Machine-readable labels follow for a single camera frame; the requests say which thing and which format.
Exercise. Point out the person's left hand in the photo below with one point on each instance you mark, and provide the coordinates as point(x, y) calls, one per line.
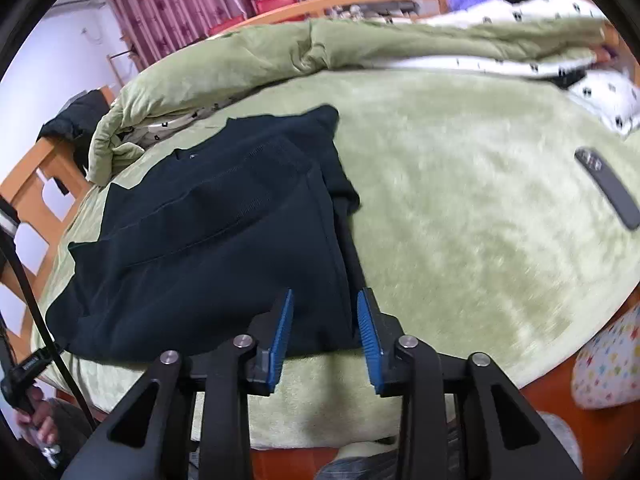
point(42, 420)

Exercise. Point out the pink patterned curtain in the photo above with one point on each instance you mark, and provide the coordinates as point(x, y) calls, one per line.
point(200, 0)

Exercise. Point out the dark navy sweater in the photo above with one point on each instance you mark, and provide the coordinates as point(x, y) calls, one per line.
point(200, 240)

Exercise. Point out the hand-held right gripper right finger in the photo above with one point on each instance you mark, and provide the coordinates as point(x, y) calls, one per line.
point(369, 345)

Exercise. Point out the person's jeans leg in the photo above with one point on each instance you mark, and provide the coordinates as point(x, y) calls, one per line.
point(360, 467)

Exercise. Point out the red box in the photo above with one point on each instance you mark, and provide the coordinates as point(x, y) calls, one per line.
point(227, 26)
point(275, 4)

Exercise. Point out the white black-dotted pillow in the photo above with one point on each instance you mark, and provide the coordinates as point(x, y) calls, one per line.
point(610, 95)

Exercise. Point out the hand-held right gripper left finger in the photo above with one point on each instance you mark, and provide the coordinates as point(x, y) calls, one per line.
point(277, 340)

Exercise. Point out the green bed sheet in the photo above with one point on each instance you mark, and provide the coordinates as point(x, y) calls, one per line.
point(475, 235)

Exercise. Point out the star patterned pillow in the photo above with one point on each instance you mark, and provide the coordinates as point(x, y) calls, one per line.
point(610, 365)

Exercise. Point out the grey remote control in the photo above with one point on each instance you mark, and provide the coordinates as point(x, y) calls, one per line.
point(607, 187)

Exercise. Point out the green quilt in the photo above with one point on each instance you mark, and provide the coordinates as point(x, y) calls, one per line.
point(250, 70)

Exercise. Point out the black jacket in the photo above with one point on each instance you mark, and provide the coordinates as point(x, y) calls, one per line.
point(75, 115)

